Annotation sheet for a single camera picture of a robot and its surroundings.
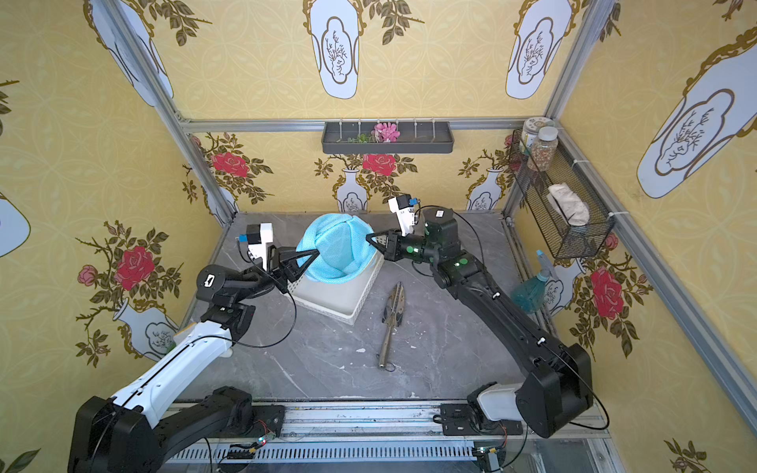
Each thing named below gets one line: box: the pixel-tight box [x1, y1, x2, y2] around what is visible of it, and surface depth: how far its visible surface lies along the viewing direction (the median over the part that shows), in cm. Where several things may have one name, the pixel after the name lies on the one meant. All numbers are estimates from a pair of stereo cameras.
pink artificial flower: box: [370, 122, 402, 143], surface depth 90 cm
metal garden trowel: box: [378, 281, 406, 368], surface depth 95 cm
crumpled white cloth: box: [546, 183, 591, 227], surface depth 70 cm
